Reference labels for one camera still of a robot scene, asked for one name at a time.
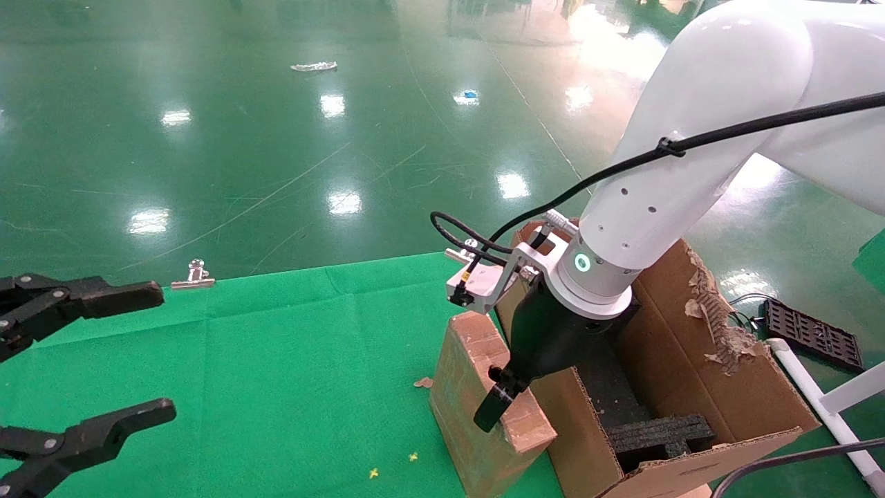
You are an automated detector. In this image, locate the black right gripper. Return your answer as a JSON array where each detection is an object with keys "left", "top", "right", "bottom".
[{"left": 474, "top": 273, "right": 640, "bottom": 434}]

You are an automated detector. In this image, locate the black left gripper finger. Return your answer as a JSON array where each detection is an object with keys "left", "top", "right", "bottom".
[
  {"left": 0, "top": 398, "right": 177, "bottom": 498},
  {"left": 0, "top": 273, "right": 165, "bottom": 364}
]

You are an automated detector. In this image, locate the small brown cardboard box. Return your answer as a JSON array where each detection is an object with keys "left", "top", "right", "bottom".
[{"left": 429, "top": 311, "right": 558, "bottom": 498}]

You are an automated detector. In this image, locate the large open cardboard carton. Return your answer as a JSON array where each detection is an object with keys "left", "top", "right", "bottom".
[{"left": 494, "top": 220, "right": 820, "bottom": 498}]

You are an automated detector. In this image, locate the silver binder clip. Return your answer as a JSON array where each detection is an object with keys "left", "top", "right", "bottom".
[
  {"left": 171, "top": 259, "right": 216, "bottom": 290},
  {"left": 445, "top": 239, "right": 481, "bottom": 267}
]

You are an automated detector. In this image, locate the green table cloth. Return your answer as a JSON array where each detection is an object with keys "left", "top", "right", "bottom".
[{"left": 0, "top": 252, "right": 564, "bottom": 498}]

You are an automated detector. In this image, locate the black foam block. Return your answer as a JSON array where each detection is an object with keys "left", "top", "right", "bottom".
[{"left": 605, "top": 414, "right": 716, "bottom": 474}]

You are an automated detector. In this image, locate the black plastic grid tray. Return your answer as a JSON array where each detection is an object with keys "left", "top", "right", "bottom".
[{"left": 763, "top": 297, "right": 865, "bottom": 374}]

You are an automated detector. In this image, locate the green cloth covered table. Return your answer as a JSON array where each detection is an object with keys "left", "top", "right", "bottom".
[{"left": 853, "top": 230, "right": 885, "bottom": 295}]

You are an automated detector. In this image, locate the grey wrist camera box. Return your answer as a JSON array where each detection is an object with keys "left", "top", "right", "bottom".
[{"left": 446, "top": 266, "right": 519, "bottom": 315}]

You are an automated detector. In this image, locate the grey metal camera bracket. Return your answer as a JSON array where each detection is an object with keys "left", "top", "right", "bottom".
[{"left": 508, "top": 232, "right": 571, "bottom": 284}]

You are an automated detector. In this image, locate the thin black floor cable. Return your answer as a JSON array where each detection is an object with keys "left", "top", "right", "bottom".
[{"left": 729, "top": 293, "right": 770, "bottom": 331}]

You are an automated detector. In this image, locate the white pipe frame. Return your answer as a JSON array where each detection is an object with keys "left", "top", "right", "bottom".
[{"left": 766, "top": 338, "right": 885, "bottom": 495}]

